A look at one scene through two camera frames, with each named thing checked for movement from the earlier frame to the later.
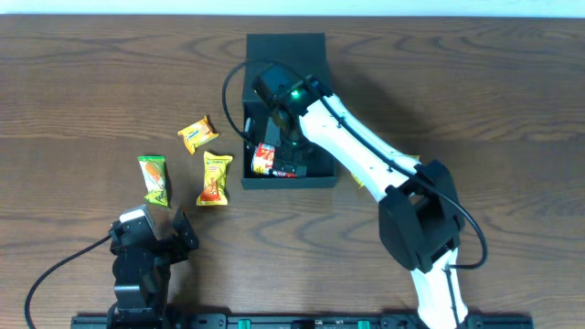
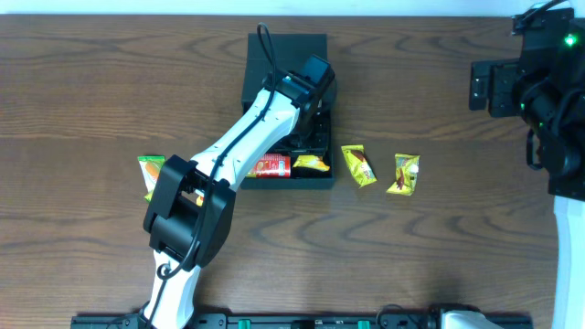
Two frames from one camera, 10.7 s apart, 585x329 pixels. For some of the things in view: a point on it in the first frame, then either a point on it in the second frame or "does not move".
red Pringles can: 262,162 does not move
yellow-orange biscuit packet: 197,134 -> 312,162
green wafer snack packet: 154,175 does not move
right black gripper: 291,162 -> 505,75
